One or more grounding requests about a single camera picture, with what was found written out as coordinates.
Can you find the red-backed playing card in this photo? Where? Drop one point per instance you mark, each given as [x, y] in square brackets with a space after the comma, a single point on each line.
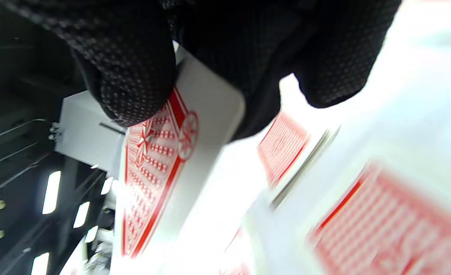
[153, 179]

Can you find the white dome security camera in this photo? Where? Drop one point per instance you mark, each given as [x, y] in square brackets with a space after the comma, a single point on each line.
[53, 126]
[52, 136]

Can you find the person's right hand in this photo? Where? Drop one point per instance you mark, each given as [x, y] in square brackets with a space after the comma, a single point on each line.
[229, 46]

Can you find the ceiling light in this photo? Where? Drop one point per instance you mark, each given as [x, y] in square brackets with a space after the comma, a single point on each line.
[81, 214]
[51, 192]
[106, 186]
[40, 264]
[91, 234]

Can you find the pile of dealt red-backed cards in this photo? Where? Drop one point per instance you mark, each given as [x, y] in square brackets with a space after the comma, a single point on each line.
[240, 270]
[382, 229]
[282, 145]

